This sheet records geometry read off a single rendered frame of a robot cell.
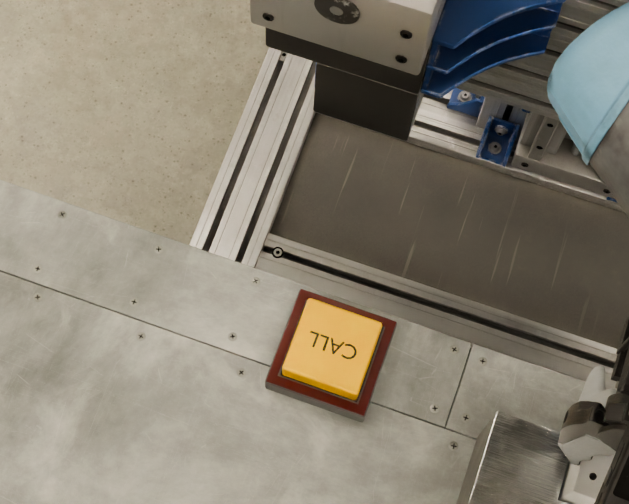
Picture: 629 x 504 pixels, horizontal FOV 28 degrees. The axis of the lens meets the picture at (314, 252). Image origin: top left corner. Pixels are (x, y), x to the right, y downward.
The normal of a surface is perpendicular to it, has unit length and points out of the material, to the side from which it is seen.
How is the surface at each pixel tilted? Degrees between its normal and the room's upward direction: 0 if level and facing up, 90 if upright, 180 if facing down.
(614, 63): 29
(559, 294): 0
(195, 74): 0
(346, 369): 0
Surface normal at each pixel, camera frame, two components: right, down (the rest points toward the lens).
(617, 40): -0.30, -0.19
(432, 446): 0.04, -0.34
